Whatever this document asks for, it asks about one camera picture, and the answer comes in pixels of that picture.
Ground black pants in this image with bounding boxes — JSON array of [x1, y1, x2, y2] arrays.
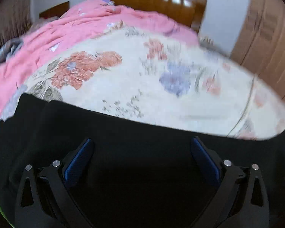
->
[[0, 94, 285, 227]]

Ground pink quilt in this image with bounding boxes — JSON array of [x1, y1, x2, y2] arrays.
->
[[0, 0, 198, 114]]

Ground floral cream bed sheet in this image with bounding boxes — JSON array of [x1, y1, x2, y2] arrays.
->
[[0, 26, 285, 148]]

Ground light wooden wardrobe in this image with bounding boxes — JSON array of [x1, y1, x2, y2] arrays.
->
[[231, 0, 285, 101]]

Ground red patterned curtain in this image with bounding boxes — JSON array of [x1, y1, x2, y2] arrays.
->
[[0, 0, 32, 47]]

